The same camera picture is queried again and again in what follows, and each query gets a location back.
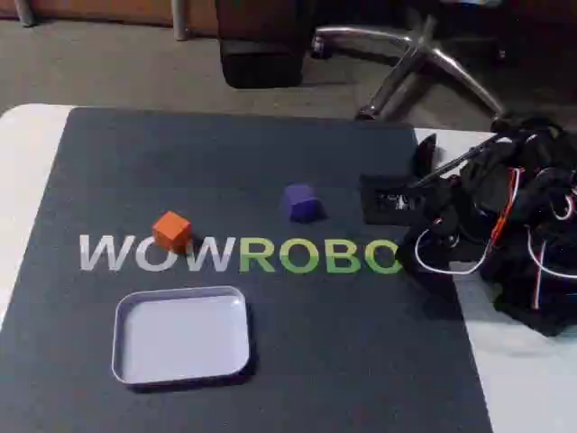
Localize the thin white cable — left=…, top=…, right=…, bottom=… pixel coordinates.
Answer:
left=413, top=225, right=493, bottom=277

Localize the black camera box mount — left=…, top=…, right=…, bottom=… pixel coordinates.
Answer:
left=359, top=174, right=436, bottom=226

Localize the pale lavender metal tray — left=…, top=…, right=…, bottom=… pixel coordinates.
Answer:
left=111, top=285, right=252, bottom=387

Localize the brown wooden furniture panel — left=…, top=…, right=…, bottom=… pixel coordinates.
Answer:
left=0, top=0, right=222, bottom=40

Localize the grey metal table leg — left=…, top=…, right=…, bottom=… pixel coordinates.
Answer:
left=172, top=0, right=191, bottom=41
left=14, top=0, right=36, bottom=27

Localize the chrome office chair base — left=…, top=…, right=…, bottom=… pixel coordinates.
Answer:
left=310, top=13, right=515, bottom=132

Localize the orange cube block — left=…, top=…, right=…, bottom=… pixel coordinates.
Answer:
left=151, top=210, right=193, bottom=253

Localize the red white servo cable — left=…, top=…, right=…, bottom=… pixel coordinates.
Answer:
left=489, top=166, right=577, bottom=312

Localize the black camera cable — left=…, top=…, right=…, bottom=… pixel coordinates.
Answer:
left=412, top=134, right=499, bottom=189

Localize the black WOWROBO desk mat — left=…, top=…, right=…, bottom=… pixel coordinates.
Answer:
left=0, top=106, right=495, bottom=433

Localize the purple cube block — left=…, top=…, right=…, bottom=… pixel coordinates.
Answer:
left=281, top=182, right=328, bottom=224

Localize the black table clamp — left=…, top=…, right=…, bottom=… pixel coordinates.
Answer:
left=410, top=133, right=439, bottom=182

